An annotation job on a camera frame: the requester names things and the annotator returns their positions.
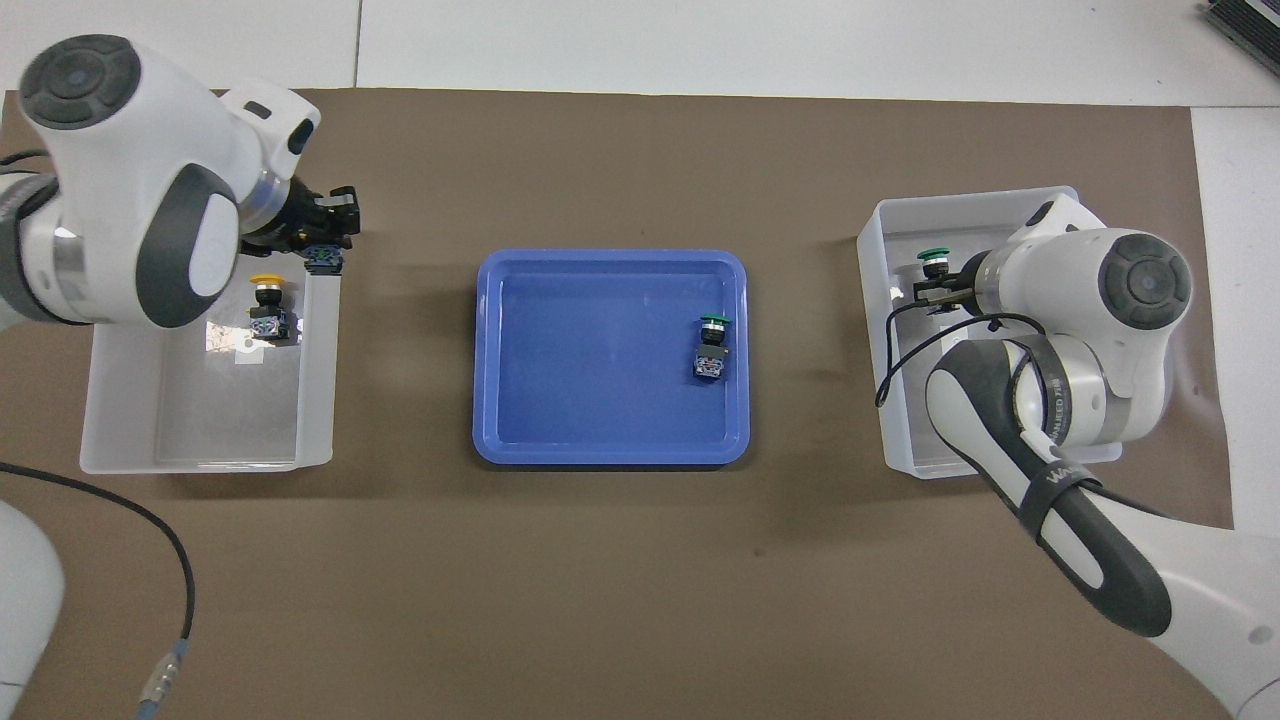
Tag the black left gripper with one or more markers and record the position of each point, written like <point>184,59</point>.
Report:
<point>295,215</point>

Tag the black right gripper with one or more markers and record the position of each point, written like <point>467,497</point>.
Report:
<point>975,285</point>

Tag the green push button switch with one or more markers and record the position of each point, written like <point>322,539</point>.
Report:
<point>933,256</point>
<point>710,355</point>

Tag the yellow push button switch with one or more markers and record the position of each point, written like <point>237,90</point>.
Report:
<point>268,320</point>
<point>326,260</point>

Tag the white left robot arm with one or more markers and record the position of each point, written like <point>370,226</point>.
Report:
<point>150,120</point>

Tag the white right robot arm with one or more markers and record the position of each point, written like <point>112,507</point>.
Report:
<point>1130,300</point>

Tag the translucent white plastic box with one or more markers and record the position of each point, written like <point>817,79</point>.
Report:
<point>130,420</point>
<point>900,420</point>

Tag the small white sticker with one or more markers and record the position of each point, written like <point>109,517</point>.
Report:
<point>246,354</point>

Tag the blue plastic tray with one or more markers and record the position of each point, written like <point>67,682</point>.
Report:
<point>600,400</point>

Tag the black ribbed metal device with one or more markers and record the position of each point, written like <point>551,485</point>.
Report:
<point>1245,25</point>

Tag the brown paper table mat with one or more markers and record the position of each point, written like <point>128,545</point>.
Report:
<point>640,580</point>

